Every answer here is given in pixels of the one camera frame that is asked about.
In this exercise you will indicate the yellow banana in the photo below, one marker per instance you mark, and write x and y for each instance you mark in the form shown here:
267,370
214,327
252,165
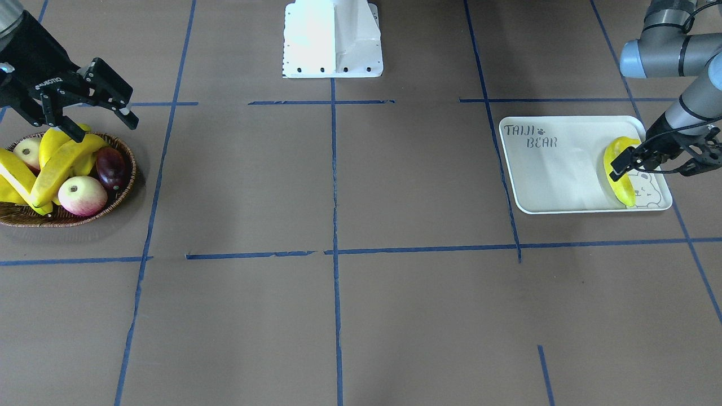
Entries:
620,184
54,139
21,179
59,167

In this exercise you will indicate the white bear tray plate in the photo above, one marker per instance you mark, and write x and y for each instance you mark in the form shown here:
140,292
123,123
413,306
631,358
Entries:
561,165

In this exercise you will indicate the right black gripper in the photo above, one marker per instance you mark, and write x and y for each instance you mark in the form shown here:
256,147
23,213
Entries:
35,63

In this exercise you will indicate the white pedestal column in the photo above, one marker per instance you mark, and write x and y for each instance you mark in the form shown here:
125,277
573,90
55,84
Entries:
332,39

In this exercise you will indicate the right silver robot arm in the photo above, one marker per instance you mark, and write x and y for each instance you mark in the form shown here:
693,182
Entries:
39,80

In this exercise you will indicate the dark purple fruit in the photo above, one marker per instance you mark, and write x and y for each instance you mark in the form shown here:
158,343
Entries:
111,169

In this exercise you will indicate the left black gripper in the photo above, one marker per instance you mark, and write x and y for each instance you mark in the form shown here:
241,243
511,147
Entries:
661,145

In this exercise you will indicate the pink apple far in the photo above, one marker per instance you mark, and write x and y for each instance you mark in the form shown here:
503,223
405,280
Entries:
28,151

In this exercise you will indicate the pink apple near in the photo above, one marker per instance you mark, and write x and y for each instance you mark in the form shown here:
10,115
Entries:
82,196

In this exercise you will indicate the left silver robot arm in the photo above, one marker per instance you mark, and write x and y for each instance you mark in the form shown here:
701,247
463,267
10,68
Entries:
666,49

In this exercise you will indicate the pink apple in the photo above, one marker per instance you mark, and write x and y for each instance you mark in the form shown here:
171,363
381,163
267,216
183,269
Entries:
82,196
28,151

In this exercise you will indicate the brown wicker basket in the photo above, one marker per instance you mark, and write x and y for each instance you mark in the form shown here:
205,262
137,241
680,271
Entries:
23,216

